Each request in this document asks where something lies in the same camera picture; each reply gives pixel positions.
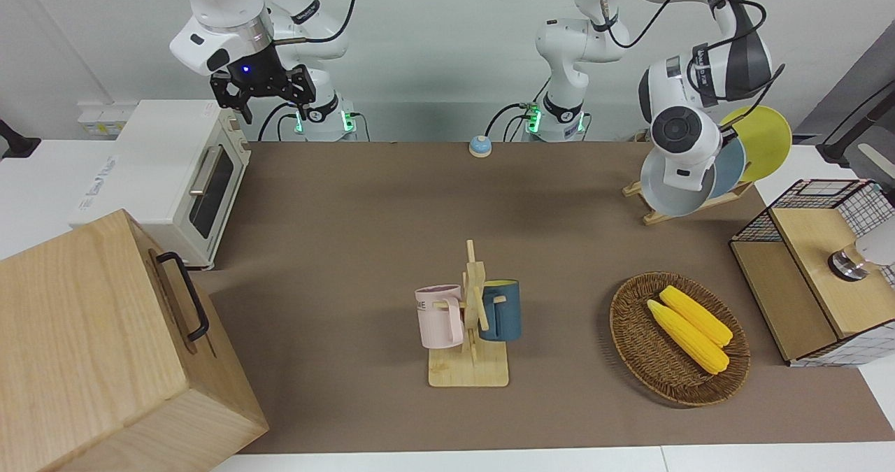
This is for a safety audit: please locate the light blue plate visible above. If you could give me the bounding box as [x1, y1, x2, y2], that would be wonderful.
[706, 136, 747, 200]

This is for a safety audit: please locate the wire shelf with grid fabric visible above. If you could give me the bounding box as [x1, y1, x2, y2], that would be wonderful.
[729, 178, 895, 369]

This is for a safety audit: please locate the pink mug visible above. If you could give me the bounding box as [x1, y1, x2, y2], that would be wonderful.
[415, 285, 466, 350]

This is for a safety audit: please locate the gray plate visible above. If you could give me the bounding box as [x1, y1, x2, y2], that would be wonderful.
[640, 147, 719, 218]

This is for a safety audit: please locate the wooden plate rack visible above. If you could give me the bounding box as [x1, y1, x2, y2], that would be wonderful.
[622, 178, 756, 226]

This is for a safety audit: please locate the wooden mug tree stand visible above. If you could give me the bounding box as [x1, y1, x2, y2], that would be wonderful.
[428, 240, 510, 388]

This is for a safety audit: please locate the white toaster oven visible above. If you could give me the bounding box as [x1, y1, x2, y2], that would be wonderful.
[69, 99, 251, 270]

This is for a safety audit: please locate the round wicker basket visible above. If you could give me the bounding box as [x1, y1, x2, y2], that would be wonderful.
[610, 271, 751, 408]

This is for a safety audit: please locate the white cylindrical bottle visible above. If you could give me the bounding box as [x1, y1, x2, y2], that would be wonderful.
[829, 219, 895, 282]

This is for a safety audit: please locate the black left arm base cable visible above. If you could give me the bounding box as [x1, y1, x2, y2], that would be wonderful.
[486, 101, 539, 141]

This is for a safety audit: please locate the black right arm base cable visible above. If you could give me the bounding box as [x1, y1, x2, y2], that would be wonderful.
[257, 101, 303, 141]

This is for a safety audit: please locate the brown table mat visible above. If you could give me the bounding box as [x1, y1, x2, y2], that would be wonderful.
[189, 140, 895, 455]

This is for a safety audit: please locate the black arm base cable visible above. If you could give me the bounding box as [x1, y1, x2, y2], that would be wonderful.
[486, 101, 539, 141]
[257, 101, 303, 141]

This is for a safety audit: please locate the dark blue mug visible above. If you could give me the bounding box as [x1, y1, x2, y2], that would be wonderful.
[480, 280, 522, 342]

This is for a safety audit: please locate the wooden box with black handle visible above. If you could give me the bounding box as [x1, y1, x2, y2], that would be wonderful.
[0, 208, 270, 472]

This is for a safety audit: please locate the black camera stand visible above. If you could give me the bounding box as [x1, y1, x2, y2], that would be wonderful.
[815, 73, 895, 172]
[0, 119, 41, 159]

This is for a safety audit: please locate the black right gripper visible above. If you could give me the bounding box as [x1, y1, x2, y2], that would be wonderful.
[210, 52, 317, 125]

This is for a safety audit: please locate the yellow corn cob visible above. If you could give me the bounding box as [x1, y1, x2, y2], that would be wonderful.
[647, 299, 730, 375]
[659, 285, 733, 348]

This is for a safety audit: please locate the yellow plate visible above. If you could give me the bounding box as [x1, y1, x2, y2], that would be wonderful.
[719, 106, 793, 183]

